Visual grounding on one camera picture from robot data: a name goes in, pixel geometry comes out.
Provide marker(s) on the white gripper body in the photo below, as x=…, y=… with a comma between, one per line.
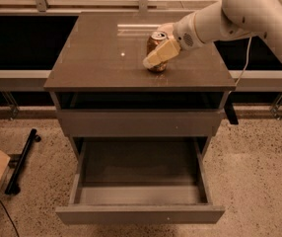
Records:
x=184, y=34

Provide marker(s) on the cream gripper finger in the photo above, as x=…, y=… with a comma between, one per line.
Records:
x=165, y=51

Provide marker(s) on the orange soda can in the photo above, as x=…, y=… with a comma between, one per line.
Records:
x=153, y=41

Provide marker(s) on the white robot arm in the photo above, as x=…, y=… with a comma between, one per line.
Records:
x=224, y=20

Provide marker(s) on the grey drawer cabinet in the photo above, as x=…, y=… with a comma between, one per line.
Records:
x=100, y=69

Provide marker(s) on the closed grey top drawer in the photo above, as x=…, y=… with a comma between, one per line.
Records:
x=139, y=124

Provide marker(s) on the open grey middle drawer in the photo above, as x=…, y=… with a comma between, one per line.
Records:
x=140, y=181

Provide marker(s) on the white bowl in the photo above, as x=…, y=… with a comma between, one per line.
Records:
x=167, y=28

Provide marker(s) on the black bar on floor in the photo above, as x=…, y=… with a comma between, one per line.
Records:
x=13, y=186

